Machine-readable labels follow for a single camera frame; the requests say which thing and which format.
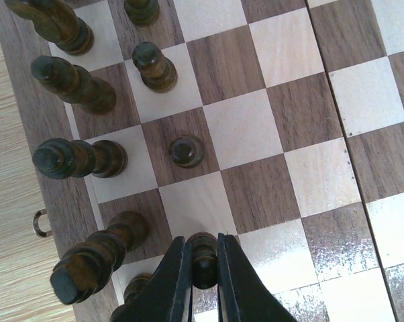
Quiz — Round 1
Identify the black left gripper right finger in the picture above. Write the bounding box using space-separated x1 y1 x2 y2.
217 233 296 321

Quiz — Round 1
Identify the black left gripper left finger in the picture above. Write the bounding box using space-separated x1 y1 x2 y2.
110 237 192 321

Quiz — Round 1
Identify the dark pawn on board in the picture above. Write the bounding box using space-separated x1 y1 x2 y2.
168 136 205 168

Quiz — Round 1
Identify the wooden chess board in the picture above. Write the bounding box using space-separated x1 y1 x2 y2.
0 1 404 321

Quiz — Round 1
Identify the dark pawn upper board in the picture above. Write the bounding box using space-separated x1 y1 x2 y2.
132 42 178 93

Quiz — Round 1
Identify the dark bishop lower piece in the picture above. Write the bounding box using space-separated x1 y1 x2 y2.
123 273 152 305

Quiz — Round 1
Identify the dark bishop piece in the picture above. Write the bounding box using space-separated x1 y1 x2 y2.
30 55 117 115
123 273 152 305

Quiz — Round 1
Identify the dark king piece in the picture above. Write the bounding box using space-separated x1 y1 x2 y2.
50 211 149 305

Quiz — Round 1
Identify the dark queen piece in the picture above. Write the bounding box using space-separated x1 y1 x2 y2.
32 138 128 179

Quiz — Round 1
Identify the dark pawn top edge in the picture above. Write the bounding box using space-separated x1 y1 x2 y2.
124 0 160 27

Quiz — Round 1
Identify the dark knight piece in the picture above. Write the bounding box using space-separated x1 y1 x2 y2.
5 1 94 56

